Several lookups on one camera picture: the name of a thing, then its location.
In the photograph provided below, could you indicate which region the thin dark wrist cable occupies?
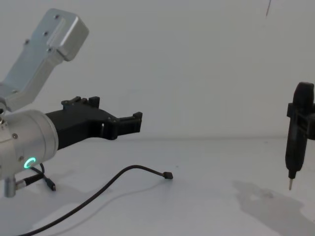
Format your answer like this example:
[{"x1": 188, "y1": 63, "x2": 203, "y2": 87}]
[{"x1": 14, "y1": 164, "x2": 57, "y2": 192}]

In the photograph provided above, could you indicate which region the black cable with plug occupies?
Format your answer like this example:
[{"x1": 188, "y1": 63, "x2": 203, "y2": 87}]
[{"x1": 22, "y1": 165, "x2": 174, "y2": 236}]

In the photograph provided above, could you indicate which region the white table cloth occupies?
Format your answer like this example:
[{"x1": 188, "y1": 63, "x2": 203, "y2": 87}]
[{"x1": 0, "y1": 135, "x2": 315, "y2": 236}]

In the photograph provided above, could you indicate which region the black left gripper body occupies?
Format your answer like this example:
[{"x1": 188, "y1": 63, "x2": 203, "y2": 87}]
[{"x1": 45, "y1": 96, "x2": 118, "y2": 151}]

